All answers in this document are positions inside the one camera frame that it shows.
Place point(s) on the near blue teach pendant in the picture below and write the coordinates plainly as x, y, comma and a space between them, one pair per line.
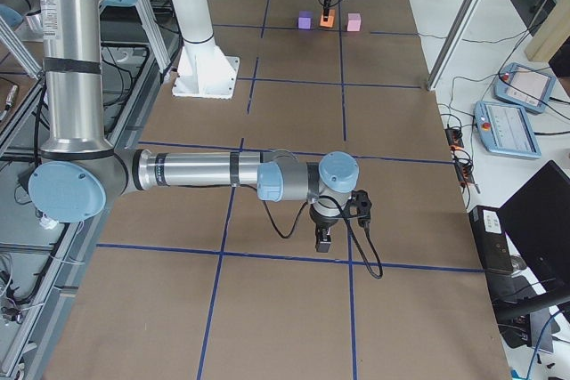
505, 130

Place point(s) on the orange black power strip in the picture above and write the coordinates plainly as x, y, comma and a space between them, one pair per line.
462, 160

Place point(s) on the orange foam cube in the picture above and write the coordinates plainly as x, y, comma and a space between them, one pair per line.
327, 21

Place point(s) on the blue teach pendant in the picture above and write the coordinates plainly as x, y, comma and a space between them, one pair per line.
524, 86
505, 130

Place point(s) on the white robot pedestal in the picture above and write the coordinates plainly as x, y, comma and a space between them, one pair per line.
203, 69

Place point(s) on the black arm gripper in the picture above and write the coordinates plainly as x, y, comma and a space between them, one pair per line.
321, 221

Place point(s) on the black laptop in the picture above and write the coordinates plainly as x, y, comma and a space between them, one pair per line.
536, 219

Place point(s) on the pink foam cube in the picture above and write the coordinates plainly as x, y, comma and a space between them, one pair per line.
354, 22

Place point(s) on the purple foam cube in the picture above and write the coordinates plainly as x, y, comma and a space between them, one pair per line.
304, 20

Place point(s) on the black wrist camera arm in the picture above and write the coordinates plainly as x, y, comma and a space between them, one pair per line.
359, 207

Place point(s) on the far blue teach pendant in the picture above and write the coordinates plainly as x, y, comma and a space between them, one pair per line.
524, 86

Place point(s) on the black box with label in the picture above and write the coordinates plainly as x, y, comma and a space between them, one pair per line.
490, 239

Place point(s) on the aluminium frame post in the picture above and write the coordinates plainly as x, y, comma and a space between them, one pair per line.
456, 32

